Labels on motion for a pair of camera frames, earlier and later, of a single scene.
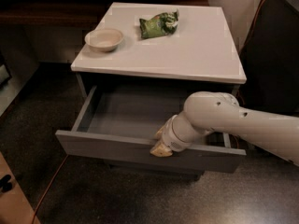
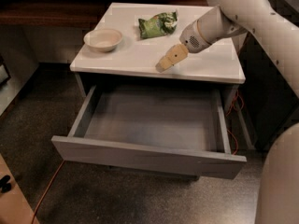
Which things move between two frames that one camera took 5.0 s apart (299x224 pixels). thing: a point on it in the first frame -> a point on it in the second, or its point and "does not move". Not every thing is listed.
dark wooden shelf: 66,12 does not move
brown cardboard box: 15,207 does not move
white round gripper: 170,136 -> 192,40
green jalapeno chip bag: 159,25 does not move
